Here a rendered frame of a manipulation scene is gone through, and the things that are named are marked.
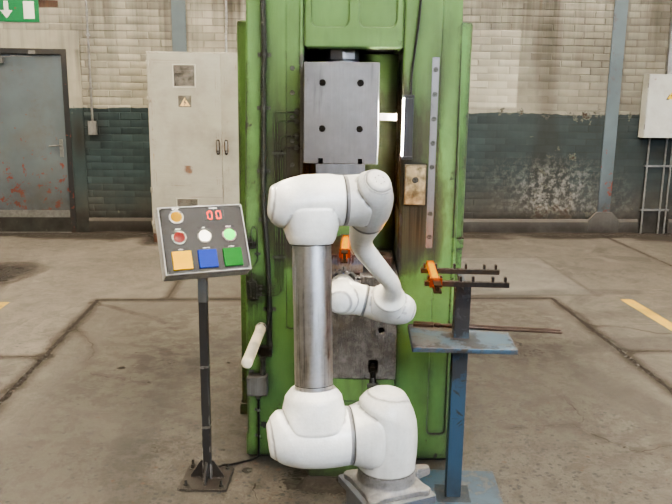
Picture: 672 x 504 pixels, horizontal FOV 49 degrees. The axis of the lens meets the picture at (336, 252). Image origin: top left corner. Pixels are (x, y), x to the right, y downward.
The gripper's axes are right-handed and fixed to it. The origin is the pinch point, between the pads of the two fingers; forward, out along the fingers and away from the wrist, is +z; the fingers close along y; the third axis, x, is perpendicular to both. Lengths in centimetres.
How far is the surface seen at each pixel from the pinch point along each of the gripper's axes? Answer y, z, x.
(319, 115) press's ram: -11, 35, 56
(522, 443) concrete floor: 87, 68, -100
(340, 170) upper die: -2.3, 34.9, 34.1
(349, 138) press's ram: 1, 35, 47
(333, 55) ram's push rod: -6, 55, 80
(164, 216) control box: -70, 17, 17
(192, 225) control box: -60, 20, 13
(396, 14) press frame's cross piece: 19, 50, 96
